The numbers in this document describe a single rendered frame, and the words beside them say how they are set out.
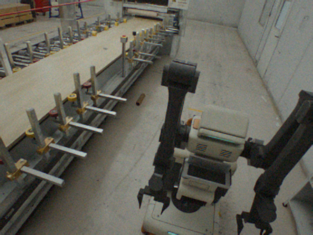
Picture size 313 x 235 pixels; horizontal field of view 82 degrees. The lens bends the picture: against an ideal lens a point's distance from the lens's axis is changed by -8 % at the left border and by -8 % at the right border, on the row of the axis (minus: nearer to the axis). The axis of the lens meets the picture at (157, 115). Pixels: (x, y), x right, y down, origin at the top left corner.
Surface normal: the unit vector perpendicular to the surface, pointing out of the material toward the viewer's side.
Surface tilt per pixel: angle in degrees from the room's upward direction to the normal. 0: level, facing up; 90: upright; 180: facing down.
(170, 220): 0
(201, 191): 8
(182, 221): 0
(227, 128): 42
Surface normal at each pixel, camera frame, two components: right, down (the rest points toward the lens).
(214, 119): -0.11, -0.22
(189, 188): 0.07, -0.72
